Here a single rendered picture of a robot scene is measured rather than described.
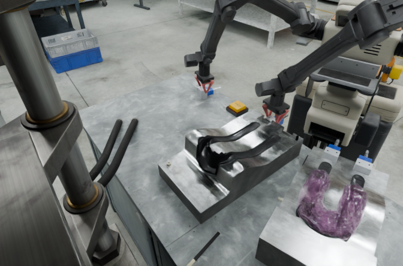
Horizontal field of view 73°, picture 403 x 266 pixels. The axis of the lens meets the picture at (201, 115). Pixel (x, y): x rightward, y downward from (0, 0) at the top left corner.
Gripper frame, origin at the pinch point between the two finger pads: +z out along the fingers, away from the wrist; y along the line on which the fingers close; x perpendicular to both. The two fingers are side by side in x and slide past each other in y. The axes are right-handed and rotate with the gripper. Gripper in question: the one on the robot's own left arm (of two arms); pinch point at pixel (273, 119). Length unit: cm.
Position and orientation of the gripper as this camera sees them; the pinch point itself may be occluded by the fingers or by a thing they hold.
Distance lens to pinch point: 126.8
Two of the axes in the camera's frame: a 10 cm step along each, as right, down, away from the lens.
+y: 5.9, 4.9, -6.5
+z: 0.0, 8.0, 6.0
